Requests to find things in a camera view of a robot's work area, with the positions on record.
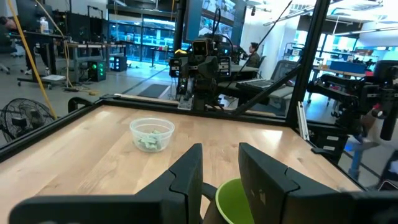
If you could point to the dark mug with green inside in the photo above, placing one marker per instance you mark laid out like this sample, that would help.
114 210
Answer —
231 202

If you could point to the blue plastic bin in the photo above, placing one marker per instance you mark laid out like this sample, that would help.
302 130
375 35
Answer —
348 67

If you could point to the black aluminium table frame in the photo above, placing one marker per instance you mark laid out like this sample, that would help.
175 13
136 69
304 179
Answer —
140 105

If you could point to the black floor fan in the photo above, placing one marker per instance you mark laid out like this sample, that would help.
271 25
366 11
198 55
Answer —
21 119

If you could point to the computer tower with green lights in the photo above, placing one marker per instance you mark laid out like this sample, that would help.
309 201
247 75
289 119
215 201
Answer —
97 71

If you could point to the black backlit keyboard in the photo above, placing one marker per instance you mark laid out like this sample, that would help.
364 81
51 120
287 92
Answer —
255 84

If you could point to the large wall display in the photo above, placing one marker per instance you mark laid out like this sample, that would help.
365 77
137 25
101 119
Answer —
217 18

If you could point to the black control box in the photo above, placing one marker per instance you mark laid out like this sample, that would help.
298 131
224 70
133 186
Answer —
329 143

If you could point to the black desk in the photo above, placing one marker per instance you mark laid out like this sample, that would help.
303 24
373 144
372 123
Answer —
37 35

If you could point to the clear round plastic container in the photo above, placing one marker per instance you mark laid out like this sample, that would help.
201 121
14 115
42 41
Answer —
136 130

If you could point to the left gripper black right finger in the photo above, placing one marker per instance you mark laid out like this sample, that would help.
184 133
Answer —
273 193

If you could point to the black computer tower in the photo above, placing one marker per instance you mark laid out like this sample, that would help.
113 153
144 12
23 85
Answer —
120 63

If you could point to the grey mesh office chair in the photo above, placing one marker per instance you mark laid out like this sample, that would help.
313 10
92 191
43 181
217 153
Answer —
284 73

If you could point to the black floor mat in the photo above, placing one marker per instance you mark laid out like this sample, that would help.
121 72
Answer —
154 91

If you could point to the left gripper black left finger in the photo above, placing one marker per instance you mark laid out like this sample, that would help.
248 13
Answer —
186 180

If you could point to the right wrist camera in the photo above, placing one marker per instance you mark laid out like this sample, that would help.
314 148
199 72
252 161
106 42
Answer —
200 48

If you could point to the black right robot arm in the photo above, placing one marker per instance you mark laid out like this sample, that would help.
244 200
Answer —
202 93

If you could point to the person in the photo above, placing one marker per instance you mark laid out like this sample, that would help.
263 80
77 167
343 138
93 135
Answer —
254 57
7 24

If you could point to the green white sweetener packet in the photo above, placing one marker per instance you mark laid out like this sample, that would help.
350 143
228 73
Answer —
154 133
145 143
158 144

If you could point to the black background robot arm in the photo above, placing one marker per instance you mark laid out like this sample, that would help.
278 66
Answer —
339 93

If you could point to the grey desk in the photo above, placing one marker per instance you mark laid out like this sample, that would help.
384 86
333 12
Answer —
93 45

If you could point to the white bottle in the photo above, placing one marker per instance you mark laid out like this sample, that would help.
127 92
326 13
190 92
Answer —
44 26

